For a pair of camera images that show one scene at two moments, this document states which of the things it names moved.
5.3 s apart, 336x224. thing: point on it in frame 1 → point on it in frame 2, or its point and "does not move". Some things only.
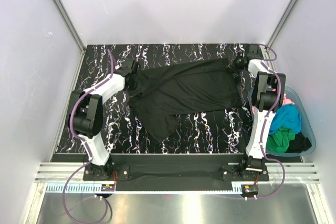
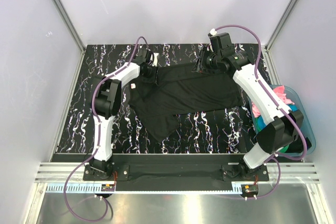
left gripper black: (132, 84) → (151, 73)
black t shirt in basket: (300, 144) does not move
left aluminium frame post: (63, 11) does not move
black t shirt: (162, 92) does not move
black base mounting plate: (141, 172) does not move
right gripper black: (237, 64) → (201, 63)
